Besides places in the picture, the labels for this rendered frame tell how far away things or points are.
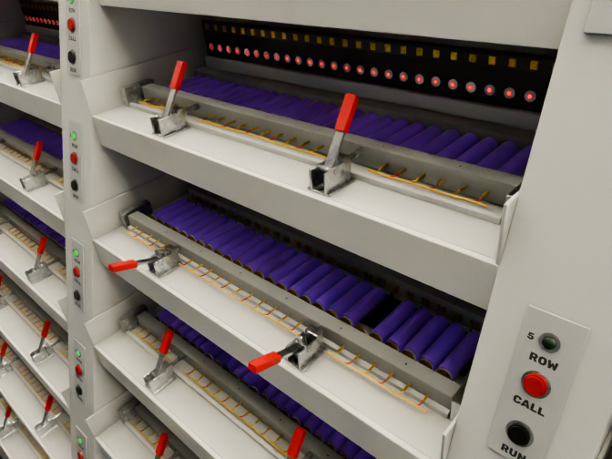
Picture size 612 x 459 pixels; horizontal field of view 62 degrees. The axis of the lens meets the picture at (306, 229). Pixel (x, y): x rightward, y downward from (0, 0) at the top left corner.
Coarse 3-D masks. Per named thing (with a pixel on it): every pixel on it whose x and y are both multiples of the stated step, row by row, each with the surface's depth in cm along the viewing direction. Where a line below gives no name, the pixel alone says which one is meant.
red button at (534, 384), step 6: (528, 378) 36; (534, 378) 36; (540, 378) 36; (528, 384) 36; (534, 384) 36; (540, 384) 36; (546, 384) 36; (528, 390) 36; (534, 390) 36; (540, 390) 36; (546, 390) 36
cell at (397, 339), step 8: (416, 312) 57; (424, 312) 57; (408, 320) 56; (416, 320) 56; (424, 320) 56; (400, 328) 55; (408, 328) 55; (416, 328) 55; (392, 336) 54; (400, 336) 54; (408, 336) 54; (400, 344) 53
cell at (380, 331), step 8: (400, 304) 58; (408, 304) 58; (392, 312) 57; (400, 312) 57; (408, 312) 57; (384, 320) 56; (392, 320) 56; (400, 320) 57; (376, 328) 55; (384, 328) 55; (392, 328) 56; (384, 336) 55
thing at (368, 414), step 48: (144, 192) 83; (96, 240) 79; (144, 240) 78; (144, 288) 73; (192, 288) 67; (240, 336) 59; (288, 336) 58; (288, 384) 55; (336, 384) 52; (384, 384) 51; (384, 432) 47; (432, 432) 46
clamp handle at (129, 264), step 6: (156, 252) 69; (150, 258) 69; (156, 258) 70; (108, 264) 65; (114, 264) 65; (120, 264) 66; (126, 264) 66; (132, 264) 66; (138, 264) 67; (114, 270) 65; (120, 270) 66
